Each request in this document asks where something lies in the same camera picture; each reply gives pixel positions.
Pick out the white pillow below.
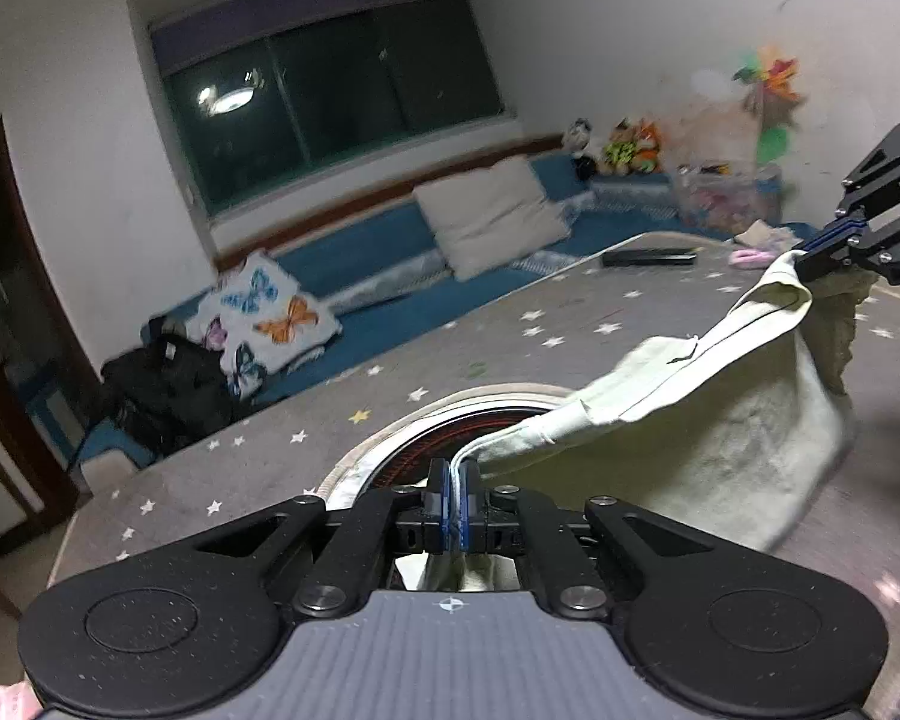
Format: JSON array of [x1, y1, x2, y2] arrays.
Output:
[[412, 157, 571, 282]]

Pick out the pile of pale small clothes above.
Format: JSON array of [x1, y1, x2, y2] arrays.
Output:
[[735, 221, 805, 253]]

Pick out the butterfly print pillow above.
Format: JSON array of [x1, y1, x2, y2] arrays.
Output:
[[187, 251, 344, 402]]

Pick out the grey star-print tablecloth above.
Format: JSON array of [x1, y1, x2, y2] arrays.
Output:
[[49, 231, 900, 720]]

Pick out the dark wooden door frame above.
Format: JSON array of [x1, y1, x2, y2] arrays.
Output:
[[0, 116, 95, 541]]

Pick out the orange fox plush toy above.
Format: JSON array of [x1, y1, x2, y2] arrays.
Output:
[[636, 120, 666, 173]]

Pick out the pale green garment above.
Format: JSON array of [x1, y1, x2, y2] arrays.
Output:
[[420, 250, 882, 593]]

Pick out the black bag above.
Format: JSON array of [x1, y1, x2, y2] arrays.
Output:
[[101, 334, 233, 458]]

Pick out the panda plush toy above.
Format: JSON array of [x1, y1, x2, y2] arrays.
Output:
[[564, 118, 599, 181]]

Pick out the black remote control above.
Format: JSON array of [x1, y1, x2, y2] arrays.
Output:
[[601, 246, 698, 267]]

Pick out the clear plastic toy box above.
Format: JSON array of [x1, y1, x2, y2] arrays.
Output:
[[675, 163, 785, 233]]

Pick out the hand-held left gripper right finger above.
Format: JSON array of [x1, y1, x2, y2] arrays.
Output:
[[454, 460, 722, 617]]

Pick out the pink cloth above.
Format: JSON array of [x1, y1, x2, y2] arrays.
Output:
[[0, 681, 42, 720]]

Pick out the round black induction cooktop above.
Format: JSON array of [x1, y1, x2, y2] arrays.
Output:
[[322, 386, 578, 511]]

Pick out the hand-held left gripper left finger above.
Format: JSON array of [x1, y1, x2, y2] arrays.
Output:
[[191, 457, 451, 614]]

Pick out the purple roller blind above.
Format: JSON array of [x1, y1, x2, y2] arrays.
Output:
[[152, 0, 467, 55]]

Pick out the blue bench cushion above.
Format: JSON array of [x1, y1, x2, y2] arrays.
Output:
[[71, 154, 818, 466]]

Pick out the colourful pinwheel decoration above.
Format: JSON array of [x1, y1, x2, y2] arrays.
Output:
[[733, 49, 807, 166]]

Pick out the large dark window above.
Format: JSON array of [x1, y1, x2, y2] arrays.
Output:
[[124, 0, 515, 222]]

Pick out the plush bear with green vest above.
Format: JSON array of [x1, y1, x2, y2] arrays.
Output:
[[606, 124, 640, 175]]

